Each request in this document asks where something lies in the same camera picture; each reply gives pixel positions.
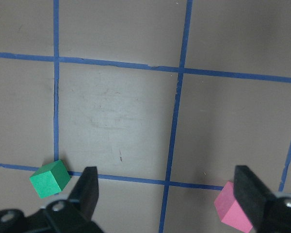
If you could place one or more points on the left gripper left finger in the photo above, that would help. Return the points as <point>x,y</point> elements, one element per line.
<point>84,196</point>

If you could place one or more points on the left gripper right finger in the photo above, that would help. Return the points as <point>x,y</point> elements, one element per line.
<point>253,196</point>

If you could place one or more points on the green foam cube left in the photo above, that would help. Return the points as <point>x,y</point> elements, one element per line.
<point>50,179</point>

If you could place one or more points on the pink foam cube centre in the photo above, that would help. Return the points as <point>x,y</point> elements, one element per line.
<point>229,210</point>

